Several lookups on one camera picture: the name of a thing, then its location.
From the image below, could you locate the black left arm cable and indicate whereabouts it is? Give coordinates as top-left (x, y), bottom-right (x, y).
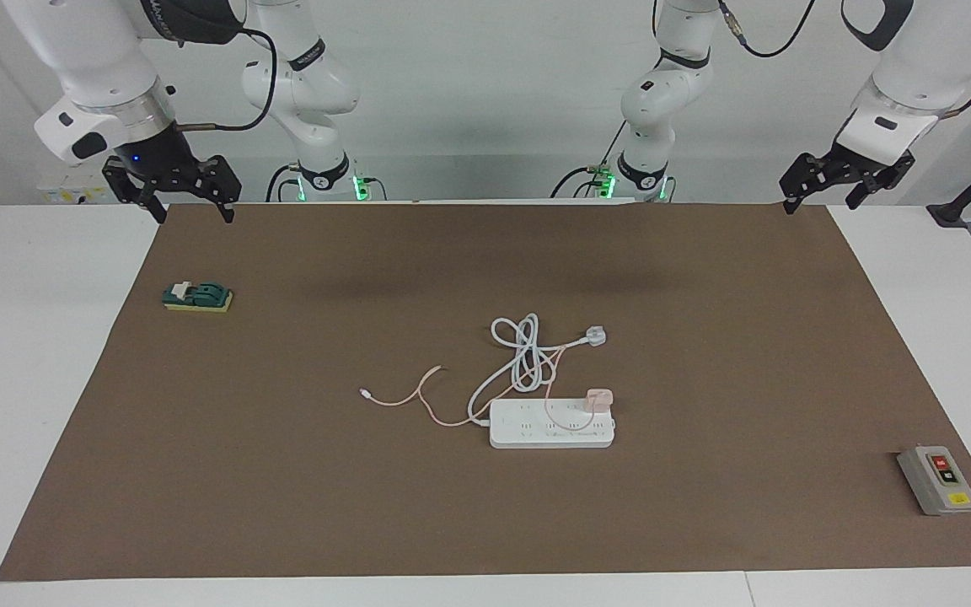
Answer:
top-left (717, 0), bottom-right (817, 59)

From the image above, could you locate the brown table mat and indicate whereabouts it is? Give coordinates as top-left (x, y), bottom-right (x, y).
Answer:
top-left (0, 201), bottom-right (971, 583)

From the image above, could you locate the white power strip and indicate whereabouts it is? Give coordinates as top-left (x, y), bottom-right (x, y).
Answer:
top-left (488, 398), bottom-right (618, 449)

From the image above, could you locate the pink charging cable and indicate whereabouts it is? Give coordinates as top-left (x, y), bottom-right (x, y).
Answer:
top-left (359, 346), bottom-right (600, 433)

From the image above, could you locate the black base cable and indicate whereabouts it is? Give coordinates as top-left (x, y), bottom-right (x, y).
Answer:
top-left (551, 118), bottom-right (630, 200)
top-left (265, 163), bottom-right (305, 203)

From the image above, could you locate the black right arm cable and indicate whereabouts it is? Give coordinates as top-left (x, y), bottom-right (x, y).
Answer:
top-left (174, 25), bottom-right (277, 133)

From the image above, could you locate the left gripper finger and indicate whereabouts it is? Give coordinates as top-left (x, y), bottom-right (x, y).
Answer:
top-left (779, 153), bottom-right (840, 214)
top-left (845, 150), bottom-right (916, 210)

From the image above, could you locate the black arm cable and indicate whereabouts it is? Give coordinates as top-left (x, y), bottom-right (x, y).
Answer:
top-left (717, 0), bottom-right (817, 59)
top-left (174, 25), bottom-right (277, 133)

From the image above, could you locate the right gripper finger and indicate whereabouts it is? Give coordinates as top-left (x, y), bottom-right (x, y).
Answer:
top-left (196, 155), bottom-right (242, 223)
top-left (103, 160), bottom-right (168, 225)

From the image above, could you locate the white yellow-labelled wall socket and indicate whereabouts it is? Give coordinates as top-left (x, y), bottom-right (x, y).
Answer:
top-left (37, 173), bottom-right (115, 206)

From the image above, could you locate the grey on-off switch box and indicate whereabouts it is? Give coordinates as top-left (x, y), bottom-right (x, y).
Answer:
top-left (897, 445), bottom-right (971, 517)

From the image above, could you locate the white power cord with plug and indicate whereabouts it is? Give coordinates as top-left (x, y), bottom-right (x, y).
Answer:
top-left (466, 314), bottom-right (608, 427)

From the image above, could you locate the green knife switch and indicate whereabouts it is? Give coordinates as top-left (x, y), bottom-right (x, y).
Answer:
top-left (162, 280), bottom-right (234, 314)

